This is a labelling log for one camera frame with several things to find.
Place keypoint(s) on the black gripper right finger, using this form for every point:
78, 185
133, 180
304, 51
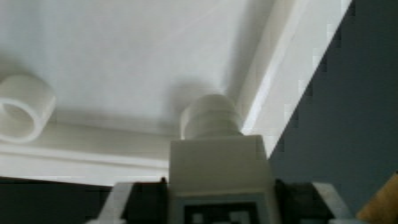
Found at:
311, 204

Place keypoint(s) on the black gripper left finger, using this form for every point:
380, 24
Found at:
137, 204

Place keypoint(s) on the white table leg with tag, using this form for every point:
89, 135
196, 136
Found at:
220, 179

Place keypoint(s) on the white square tabletop panel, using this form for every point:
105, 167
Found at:
133, 55

